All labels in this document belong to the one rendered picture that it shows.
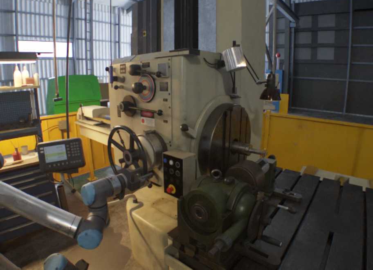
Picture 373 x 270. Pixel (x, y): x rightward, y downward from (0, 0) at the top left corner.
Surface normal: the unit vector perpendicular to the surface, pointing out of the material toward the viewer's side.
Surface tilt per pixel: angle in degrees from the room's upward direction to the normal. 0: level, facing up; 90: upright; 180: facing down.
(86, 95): 84
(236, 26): 90
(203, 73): 90
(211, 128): 54
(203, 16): 90
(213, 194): 24
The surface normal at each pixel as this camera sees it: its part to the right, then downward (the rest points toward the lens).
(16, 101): 0.72, 0.15
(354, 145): -0.65, 0.17
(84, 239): 0.22, 0.25
